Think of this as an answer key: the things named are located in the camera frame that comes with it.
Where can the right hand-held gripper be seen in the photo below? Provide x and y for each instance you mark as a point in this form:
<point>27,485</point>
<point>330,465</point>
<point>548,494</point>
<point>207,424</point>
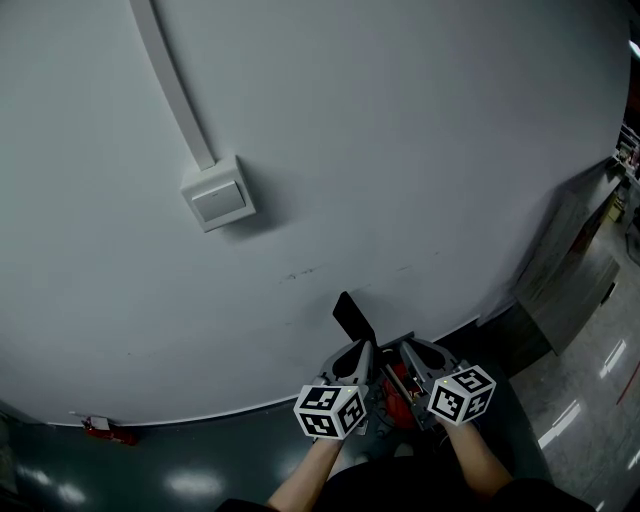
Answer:
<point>460,395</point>

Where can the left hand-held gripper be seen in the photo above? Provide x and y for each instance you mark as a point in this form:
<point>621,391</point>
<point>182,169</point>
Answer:
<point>330,410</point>

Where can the metal vacuum wand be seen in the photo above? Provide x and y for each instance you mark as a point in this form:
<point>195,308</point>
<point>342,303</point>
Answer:
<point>398,384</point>

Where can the person's right forearm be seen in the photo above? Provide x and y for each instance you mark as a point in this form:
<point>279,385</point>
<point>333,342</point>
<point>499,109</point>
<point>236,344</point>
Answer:
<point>475,460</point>

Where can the person's left forearm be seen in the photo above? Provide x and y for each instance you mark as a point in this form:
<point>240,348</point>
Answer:
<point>305,477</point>

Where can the red vacuum cleaner body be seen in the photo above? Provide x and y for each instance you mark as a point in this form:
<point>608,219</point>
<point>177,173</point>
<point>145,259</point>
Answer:
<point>397,405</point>

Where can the person's black clothing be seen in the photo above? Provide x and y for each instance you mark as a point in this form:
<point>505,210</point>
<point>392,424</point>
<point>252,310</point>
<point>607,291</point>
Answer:
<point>415,487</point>

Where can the grey wooden cabinet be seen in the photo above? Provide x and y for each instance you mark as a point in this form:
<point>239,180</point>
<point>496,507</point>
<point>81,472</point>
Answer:
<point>565,280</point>

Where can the red fire extinguisher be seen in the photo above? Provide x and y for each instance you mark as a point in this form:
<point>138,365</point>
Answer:
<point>112,434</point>

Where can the cluttered workshop shelf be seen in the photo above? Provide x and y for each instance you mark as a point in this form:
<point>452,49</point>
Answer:
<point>627,165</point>

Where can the white wall switch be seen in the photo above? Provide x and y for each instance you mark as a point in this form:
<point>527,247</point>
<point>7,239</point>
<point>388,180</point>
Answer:
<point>219,195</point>

